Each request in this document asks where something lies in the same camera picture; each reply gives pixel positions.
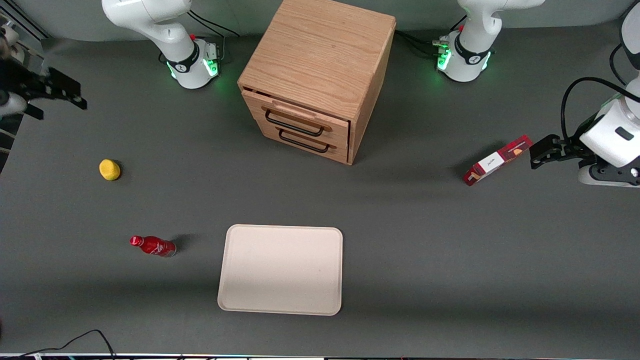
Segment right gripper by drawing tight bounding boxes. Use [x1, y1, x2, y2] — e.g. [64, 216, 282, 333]
[0, 60, 88, 120]

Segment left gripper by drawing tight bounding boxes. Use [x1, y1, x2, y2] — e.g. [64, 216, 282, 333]
[530, 97, 640, 170]

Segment wooden drawer with lip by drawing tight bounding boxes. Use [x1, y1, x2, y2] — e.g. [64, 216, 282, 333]
[242, 87, 351, 147]

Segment long black metal handle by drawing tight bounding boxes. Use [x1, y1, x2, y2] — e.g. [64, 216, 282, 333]
[264, 108, 325, 137]

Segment plain wooden drawer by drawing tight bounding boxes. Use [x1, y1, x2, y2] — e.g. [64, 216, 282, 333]
[260, 119, 351, 166]

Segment red and white box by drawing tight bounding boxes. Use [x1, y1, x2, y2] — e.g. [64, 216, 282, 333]
[462, 134, 534, 187]

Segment beige round object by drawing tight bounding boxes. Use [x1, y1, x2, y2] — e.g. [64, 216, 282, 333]
[0, 24, 21, 58]

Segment yellow lemon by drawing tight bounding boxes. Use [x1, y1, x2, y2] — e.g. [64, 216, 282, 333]
[99, 159, 122, 181]

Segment red bottle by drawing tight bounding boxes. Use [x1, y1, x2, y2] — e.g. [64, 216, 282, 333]
[129, 235, 177, 258]

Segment oak wooden cabinet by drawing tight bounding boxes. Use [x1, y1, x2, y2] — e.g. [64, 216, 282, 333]
[237, 0, 397, 166]

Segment beige plastic tray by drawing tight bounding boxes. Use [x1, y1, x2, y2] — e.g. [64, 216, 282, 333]
[217, 224, 344, 317]

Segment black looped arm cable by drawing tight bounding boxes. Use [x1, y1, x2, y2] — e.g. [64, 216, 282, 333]
[561, 76, 640, 141]

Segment black right base cables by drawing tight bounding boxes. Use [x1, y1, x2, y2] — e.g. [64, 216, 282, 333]
[189, 7, 241, 38]

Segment black base cables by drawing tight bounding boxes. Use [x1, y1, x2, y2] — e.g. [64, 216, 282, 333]
[395, 30, 443, 57]
[189, 7, 241, 38]

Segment black left base cables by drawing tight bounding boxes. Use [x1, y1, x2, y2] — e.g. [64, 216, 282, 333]
[395, 30, 443, 57]

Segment short black metal handle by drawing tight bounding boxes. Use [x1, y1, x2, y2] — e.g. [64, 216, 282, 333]
[278, 128, 331, 154]

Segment thin black loose cable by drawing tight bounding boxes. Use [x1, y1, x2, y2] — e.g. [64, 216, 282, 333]
[15, 329, 117, 360]

